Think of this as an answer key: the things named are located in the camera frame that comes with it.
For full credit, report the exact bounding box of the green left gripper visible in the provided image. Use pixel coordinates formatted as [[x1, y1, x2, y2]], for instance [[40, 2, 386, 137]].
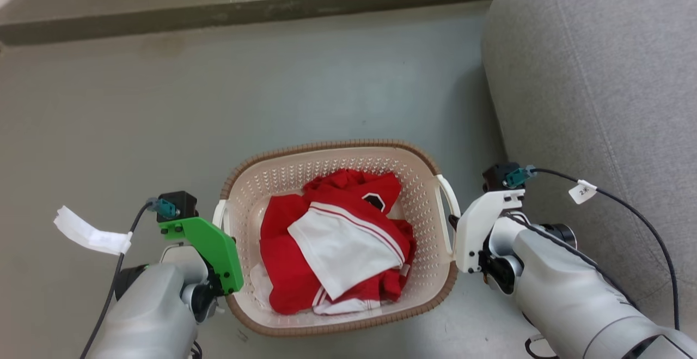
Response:
[[159, 216, 244, 296]]

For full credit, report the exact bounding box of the large white paper tag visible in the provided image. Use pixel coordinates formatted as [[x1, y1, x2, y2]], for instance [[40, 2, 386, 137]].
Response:
[[53, 205, 133, 255]]

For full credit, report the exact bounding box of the grey fabric sofa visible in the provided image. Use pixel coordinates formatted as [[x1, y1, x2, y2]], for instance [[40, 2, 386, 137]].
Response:
[[481, 0, 697, 331]]

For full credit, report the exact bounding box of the white garment with red stripes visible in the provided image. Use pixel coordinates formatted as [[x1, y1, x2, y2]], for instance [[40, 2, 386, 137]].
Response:
[[287, 202, 407, 301]]

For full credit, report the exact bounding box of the black left camera cable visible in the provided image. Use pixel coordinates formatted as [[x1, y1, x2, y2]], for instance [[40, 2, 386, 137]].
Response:
[[80, 197, 179, 359]]

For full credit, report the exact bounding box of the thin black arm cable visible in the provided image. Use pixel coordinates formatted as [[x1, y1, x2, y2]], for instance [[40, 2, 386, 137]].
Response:
[[505, 213, 640, 311]]

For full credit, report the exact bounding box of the red sports jersey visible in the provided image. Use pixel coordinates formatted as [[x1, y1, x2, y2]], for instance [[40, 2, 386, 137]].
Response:
[[259, 169, 417, 316]]

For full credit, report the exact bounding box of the beige perforated laundry basket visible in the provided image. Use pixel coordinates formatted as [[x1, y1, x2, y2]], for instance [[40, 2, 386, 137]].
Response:
[[212, 139, 462, 338]]

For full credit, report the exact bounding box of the small white written tag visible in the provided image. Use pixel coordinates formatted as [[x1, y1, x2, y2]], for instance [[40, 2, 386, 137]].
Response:
[[568, 179, 598, 205]]

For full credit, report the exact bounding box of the black camera cable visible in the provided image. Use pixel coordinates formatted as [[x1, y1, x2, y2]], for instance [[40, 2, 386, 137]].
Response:
[[80, 197, 179, 359], [505, 165, 681, 331]]

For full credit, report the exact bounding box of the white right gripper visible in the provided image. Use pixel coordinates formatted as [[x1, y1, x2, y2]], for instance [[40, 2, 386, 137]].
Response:
[[448, 188, 527, 295]]

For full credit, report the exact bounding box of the black right camera cable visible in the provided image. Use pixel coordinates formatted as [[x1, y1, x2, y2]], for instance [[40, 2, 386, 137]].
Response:
[[505, 165, 681, 331]]

